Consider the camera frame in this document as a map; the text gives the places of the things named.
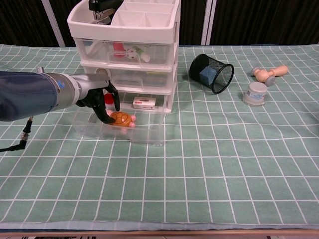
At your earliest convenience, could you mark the pink red toy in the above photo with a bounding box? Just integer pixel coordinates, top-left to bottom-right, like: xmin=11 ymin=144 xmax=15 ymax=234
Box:
xmin=113 ymin=42 xmax=126 ymax=58

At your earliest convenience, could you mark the clear bottom drawer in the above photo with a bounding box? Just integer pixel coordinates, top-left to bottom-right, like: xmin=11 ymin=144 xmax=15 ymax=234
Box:
xmin=72 ymin=91 xmax=172 ymax=147

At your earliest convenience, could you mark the white drawer organizer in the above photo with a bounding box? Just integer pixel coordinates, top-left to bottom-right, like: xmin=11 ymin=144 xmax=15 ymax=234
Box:
xmin=67 ymin=0 xmax=181 ymax=114

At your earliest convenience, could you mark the white partition frame post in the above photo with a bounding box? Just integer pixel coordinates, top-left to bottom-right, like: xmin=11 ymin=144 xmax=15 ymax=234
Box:
xmin=200 ymin=0 xmax=217 ymax=46
xmin=41 ymin=0 xmax=67 ymax=47

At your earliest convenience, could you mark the clear drawer with toys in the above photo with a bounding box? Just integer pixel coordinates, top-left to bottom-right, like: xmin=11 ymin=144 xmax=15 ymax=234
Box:
xmin=74 ymin=38 xmax=178 ymax=68

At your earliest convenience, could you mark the blue cube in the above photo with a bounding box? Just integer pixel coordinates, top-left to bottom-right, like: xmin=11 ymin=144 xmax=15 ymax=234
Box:
xmin=199 ymin=66 xmax=216 ymax=84

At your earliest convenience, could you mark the black left hand cable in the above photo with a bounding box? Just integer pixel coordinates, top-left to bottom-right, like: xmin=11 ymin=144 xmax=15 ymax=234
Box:
xmin=0 ymin=116 xmax=34 ymax=152

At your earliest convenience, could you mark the black mesh pen holder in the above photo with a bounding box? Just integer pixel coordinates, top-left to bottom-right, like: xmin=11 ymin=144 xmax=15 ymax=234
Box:
xmin=189 ymin=53 xmax=235 ymax=95

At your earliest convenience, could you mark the black stapler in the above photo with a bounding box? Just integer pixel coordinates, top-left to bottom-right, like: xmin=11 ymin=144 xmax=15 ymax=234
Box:
xmin=89 ymin=0 xmax=125 ymax=25

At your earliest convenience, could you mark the green checked tablecloth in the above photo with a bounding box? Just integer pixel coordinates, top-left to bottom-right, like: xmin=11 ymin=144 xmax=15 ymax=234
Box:
xmin=0 ymin=44 xmax=319 ymax=231

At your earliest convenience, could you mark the white red card box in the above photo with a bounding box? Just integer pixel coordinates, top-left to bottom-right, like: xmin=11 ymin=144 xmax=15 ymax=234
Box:
xmin=132 ymin=97 xmax=157 ymax=110

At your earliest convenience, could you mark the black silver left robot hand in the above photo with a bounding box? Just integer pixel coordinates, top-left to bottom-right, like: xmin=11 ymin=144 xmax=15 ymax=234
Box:
xmin=76 ymin=73 xmax=121 ymax=125

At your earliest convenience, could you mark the orange turtle toy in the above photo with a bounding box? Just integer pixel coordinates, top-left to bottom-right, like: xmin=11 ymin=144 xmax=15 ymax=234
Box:
xmin=106 ymin=111 xmax=137 ymax=134

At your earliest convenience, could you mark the white green toy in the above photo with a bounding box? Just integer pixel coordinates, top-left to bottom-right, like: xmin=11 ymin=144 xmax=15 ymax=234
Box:
xmin=124 ymin=46 xmax=152 ymax=63

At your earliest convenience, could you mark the wooden toy hammer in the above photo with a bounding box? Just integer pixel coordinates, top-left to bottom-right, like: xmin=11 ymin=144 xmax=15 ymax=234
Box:
xmin=251 ymin=65 xmax=289 ymax=87

